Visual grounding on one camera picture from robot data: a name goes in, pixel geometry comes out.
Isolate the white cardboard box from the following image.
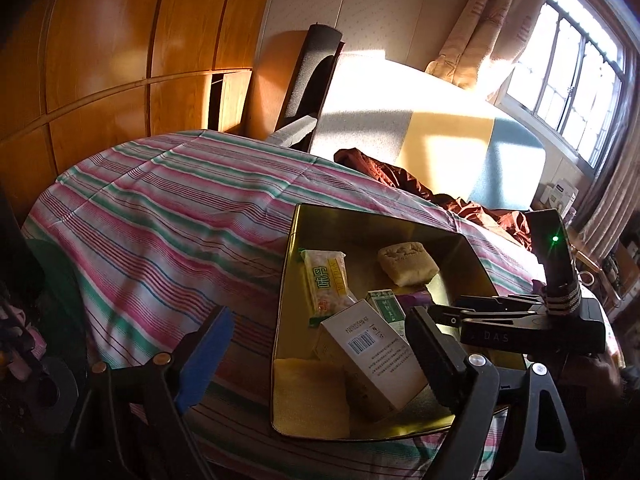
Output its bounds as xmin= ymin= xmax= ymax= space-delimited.
xmin=542 ymin=178 xmax=580 ymax=216

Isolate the wooden side desk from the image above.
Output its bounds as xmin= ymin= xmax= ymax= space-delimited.
xmin=570 ymin=237 xmax=640 ymax=311

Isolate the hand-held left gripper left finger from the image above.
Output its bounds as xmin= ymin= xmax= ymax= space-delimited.
xmin=70 ymin=305 xmax=236 ymax=480

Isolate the barred window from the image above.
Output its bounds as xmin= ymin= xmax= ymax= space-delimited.
xmin=500 ymin=0 xmax=631 ymax=171

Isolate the wooden wardrobe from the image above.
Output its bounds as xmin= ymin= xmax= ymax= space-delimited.
xmin=0 ymin=0 xmax=281 ymax=226

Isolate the beige curtain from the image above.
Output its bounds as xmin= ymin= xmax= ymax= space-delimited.
xmin=425 ymin=0 xmax=553 ymax=103

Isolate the gold tin box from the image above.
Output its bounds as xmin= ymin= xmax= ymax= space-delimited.
xmin=270 ymin=203 xmax=531 ymax=443

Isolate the striped tablecloth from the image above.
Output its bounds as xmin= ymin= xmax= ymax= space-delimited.
xmin=21 ymin=129 xmax=611 ymax=480

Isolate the glass side table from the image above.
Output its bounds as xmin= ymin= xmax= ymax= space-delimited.
xmin=25 ymin=237 xmax=88 ymax=361

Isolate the rolled black mat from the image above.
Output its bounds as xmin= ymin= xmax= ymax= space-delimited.
xmin=275 ymin=24 xmax=345 ymax=133

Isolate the small green box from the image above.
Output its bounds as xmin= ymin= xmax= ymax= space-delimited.
xmin=366 ymin=289 xmax=408 ymax=336

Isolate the yellow snack packet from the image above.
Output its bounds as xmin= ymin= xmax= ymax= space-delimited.
xmin=299 ymin=249 xmax=348 ymax=326

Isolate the tan pastry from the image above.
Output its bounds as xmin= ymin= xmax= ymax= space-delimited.
xmin=377 ymin=241 xmax=441 ymax=286

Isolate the reddish brown blanket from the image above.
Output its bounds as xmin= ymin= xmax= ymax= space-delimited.
xmin=334 ymin=147 xmax=533 ymax=251

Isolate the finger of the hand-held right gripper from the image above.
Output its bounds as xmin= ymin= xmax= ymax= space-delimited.
xmin=452 ymin=295 xmax=546 ymax=311
xmin=429 ymin=305 xmax=541 ymax=329

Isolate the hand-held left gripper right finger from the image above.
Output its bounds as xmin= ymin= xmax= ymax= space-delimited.
xmin=405 ymin=305 xmax=586 ymax=480

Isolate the white barcode box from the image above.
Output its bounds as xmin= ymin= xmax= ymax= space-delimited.
xmin=312 ymin=299 xmax=431 ymax=423

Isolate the grey striped curtain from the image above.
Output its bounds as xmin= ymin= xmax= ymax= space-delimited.
xmin=575 ymin=105 xmax=640 ymax=261

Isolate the yellow sponge cloth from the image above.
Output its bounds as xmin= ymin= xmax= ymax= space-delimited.
xmin=272 ymin=357 xmax=351 ymax=440

